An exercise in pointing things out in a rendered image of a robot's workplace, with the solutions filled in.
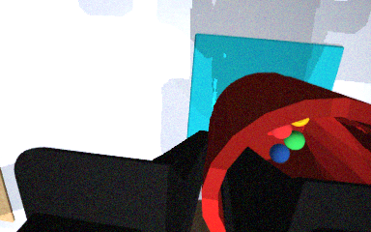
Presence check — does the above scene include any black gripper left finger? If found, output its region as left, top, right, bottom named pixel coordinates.
left=14, top=130, right=209, bottom=232

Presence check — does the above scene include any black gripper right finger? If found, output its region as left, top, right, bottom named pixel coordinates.
left=220, top=147, right=371, bottom=232

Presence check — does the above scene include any yellow marble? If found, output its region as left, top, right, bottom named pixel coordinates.
left=292, top=118, right=309, bottom=127

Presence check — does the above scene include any green marble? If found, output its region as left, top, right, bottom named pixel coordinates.
left=284, top=130, right=305, bottom=151

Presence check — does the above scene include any red cup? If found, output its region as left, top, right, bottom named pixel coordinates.
left=202, top=72, right=371, bottom=232

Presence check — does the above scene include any blue marble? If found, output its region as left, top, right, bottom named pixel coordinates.
left=269, top=144, right=290, bottom=162

